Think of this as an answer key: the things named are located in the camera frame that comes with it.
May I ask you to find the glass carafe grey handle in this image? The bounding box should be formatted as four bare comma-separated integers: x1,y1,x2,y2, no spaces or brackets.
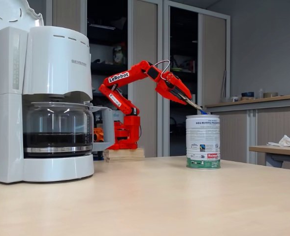
23,101,116,158

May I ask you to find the blue scoop with wooden handle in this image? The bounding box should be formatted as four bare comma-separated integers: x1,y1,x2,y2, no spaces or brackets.
183,94,211,116

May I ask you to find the white crumpled cloth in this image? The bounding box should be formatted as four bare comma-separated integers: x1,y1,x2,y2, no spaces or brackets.
267,134,290,148

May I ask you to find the wooden base block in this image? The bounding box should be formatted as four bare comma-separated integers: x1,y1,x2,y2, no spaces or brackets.
102,147,145,163

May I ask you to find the white drip coffee maker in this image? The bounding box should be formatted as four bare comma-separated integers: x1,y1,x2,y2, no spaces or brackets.
0,0,95,184

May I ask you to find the white green coffee tin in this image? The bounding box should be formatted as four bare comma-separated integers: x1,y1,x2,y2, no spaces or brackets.
186,115,221,170

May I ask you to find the wooden side table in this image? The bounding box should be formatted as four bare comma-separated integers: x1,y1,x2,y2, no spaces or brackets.
248,145,290,169

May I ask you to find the white servo cable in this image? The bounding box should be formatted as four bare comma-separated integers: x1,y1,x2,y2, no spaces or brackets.
152,60,171,81

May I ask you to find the grey leaning tube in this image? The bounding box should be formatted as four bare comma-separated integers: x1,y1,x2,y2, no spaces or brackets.
220,70,227,99

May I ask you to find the white green printed box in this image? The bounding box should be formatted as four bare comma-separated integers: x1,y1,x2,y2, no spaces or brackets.
113,45,125,65

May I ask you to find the grey tambour door cabinet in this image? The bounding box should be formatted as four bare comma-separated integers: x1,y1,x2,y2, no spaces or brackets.
162,0,231,163
46,0,163,158

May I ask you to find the orange clamp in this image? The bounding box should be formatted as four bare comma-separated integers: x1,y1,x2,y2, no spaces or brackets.
93,127,105,143

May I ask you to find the low grey cabinet wooden top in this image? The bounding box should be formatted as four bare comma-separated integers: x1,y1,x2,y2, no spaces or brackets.
205,94,290,171

